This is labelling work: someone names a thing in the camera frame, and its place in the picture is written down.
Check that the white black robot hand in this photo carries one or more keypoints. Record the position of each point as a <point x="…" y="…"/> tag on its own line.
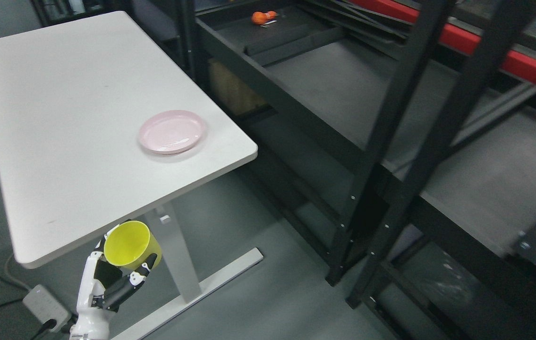
<point x="103" y="288"/>

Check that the yellow plastic cup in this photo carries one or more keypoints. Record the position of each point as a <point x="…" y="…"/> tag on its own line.
<point x="130" y="244"/>

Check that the pink plastic plate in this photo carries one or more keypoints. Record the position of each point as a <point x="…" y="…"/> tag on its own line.
<point x="172" y="131"/>

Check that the black metal shelf rack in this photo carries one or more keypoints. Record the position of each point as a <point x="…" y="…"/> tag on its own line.
<point x="401" y="133"/>

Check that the orange toy object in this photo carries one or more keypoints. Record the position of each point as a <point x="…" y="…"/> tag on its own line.
<point x="262" y="18"/>

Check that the white table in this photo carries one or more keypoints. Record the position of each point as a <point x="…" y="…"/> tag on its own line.
<point x="73" y="98"/>

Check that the white power strip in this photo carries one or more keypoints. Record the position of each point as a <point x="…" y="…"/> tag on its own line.
<point x="44" y="306"/>

